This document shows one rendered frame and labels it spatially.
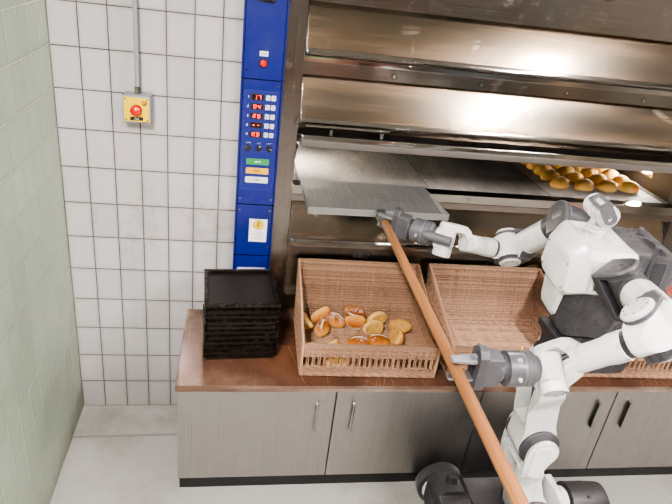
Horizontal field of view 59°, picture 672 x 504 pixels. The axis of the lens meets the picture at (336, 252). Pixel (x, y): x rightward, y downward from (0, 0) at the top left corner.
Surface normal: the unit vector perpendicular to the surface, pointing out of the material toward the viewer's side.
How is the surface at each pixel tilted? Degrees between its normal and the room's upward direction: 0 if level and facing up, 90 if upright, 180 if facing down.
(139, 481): 0
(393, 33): 70
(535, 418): 90
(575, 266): 85
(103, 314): 90
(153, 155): 90
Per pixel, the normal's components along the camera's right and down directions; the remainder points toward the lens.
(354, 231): 0.17, 0.13
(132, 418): 0.11, -0.89
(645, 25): 0.14, 0.46
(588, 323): -0.03, 0.61
